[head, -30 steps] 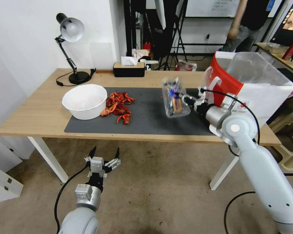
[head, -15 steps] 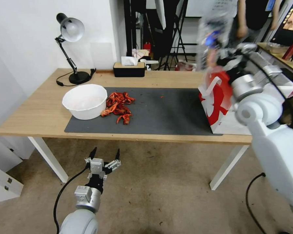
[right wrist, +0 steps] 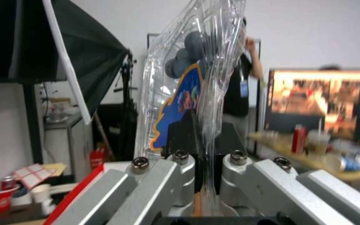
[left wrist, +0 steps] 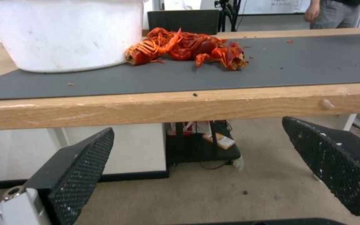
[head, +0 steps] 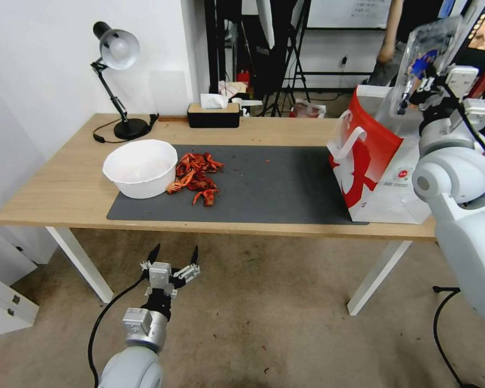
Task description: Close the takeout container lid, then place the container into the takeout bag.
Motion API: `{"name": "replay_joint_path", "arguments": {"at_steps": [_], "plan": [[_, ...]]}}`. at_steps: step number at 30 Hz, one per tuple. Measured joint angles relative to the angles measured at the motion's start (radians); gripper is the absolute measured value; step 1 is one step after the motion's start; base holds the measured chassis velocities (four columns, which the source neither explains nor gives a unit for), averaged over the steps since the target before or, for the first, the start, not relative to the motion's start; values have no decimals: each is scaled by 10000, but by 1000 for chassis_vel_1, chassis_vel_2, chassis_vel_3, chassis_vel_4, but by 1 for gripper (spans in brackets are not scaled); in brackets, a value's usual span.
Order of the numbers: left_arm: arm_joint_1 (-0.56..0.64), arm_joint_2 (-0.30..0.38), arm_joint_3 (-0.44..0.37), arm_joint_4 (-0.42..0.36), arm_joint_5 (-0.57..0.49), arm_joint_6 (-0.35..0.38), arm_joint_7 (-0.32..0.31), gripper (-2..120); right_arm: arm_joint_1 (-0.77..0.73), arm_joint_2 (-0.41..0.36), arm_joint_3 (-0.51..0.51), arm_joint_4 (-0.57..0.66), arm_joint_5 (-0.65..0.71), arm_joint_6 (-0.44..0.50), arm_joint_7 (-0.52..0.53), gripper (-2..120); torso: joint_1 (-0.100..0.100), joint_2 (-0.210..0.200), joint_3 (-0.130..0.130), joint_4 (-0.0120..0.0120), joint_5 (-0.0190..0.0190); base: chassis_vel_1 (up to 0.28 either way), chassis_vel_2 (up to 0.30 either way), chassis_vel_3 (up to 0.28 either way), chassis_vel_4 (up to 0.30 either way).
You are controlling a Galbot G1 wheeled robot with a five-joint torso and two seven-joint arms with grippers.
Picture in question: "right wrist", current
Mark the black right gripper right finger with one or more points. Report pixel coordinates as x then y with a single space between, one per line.
261 185

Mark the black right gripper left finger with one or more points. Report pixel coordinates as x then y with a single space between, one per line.
155 185

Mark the clear plastic takeout container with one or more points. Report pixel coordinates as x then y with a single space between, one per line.
212 70

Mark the small red bag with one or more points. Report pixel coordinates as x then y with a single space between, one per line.
98 159

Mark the red drink can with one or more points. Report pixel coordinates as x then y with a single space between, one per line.
298 139

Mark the wooden stick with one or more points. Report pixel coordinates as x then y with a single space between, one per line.
105 138

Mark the clear plastic drink cup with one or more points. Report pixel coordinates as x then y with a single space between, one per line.
318 143

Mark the black light stand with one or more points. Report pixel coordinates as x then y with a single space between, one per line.
126 98

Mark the blue and white can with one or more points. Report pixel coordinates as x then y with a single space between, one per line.
350 162

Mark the person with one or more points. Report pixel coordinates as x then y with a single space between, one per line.
241 93

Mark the grey metal cabinet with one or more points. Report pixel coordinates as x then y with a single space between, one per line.
67 140

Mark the computer monitor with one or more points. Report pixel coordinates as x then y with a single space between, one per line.
320 100

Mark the white paper cup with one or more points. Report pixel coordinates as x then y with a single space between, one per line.
42 196

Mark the red and white sticker sheet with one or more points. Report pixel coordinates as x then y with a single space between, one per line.
31 175

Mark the white softbox rod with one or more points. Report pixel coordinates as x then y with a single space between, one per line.
67 70

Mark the red soda can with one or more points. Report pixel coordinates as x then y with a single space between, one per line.
7 182

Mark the red paper cup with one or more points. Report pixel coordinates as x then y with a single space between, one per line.
0 201

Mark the black photography softbox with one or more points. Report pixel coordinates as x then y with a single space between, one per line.
27 39

